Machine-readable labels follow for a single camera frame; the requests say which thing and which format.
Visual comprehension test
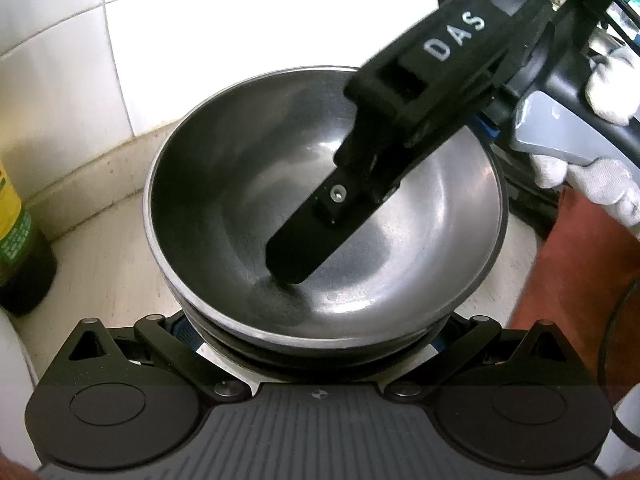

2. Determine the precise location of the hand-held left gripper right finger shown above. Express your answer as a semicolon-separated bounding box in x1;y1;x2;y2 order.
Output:
385;312;576;401

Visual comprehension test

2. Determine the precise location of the person's right hand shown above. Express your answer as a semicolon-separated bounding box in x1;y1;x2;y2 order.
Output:
530;45;640;241

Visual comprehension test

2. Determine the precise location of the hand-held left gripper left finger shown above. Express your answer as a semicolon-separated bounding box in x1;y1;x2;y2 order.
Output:
65;310;251;403

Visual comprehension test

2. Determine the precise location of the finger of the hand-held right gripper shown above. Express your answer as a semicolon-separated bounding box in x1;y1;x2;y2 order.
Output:
470;110;502;147
265;130;401;288

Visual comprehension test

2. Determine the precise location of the black cable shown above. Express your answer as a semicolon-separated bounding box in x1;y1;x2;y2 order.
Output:
597;280;640;441

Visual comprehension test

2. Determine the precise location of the white round tray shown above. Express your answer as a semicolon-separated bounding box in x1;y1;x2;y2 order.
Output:
0;307;43;461

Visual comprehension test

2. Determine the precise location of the yellow label oil bottle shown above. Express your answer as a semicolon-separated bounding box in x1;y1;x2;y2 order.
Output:
0;157;58;317

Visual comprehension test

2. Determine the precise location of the red cloth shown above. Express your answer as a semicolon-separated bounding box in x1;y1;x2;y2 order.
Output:
510;187;640;411

